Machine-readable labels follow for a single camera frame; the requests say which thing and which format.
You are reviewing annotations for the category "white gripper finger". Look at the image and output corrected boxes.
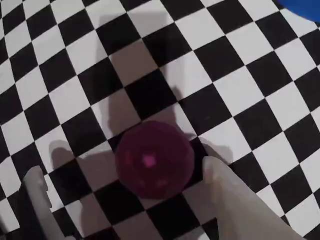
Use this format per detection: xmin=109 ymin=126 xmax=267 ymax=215
xmin=202 ymin=155 xmax=305 ymax=240

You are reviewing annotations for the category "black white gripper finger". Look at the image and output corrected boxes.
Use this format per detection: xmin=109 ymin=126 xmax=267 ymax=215
xmin=19 ymin=166 xmax=67 ymax=240

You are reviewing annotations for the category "pink faceted ball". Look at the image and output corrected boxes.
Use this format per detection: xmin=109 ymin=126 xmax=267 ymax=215
xmin=115 ymin=120 xmax=196 ymax=200

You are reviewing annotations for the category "blue round box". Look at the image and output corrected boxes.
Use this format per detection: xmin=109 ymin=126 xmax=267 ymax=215
xmin=277 ymin=0 xmax=320 ymax=23

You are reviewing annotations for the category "black white checkerboard sheet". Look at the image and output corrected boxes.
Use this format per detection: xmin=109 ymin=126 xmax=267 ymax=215
xmin=0 ymin=0 xmax=320 ymax=240

